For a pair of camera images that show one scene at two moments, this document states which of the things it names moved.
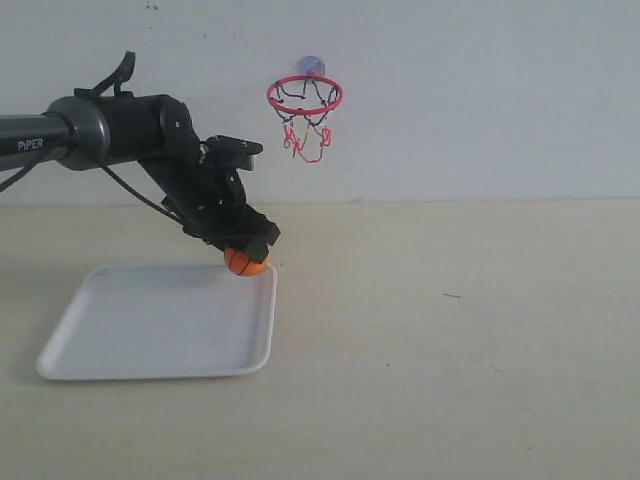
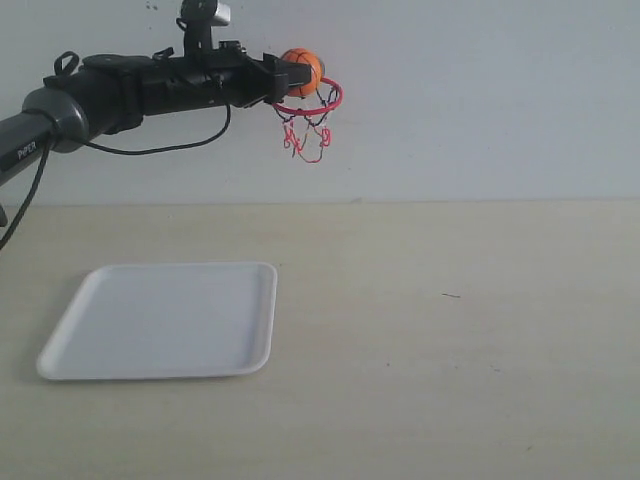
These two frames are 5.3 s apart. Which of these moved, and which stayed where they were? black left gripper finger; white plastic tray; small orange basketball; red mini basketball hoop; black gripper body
Moved: small orange basketball; black gripper body; black left gripper finger
Stayed: white plastic tray; red mini basketball hoop
